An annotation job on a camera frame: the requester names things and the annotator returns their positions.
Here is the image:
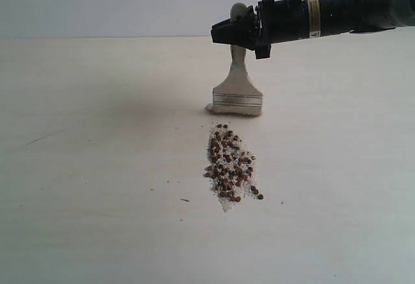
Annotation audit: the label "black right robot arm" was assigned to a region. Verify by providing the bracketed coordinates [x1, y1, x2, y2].
[211, 0, 414, 59]

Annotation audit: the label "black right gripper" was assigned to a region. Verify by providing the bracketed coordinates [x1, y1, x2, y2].
[211, 0, 308, 59]

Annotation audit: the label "brown beans and grains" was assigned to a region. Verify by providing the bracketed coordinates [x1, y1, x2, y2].
[204, 123, 265, 212]

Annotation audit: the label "wide wooden paint brush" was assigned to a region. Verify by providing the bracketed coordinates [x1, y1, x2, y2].
[204, 2, 264, 117]

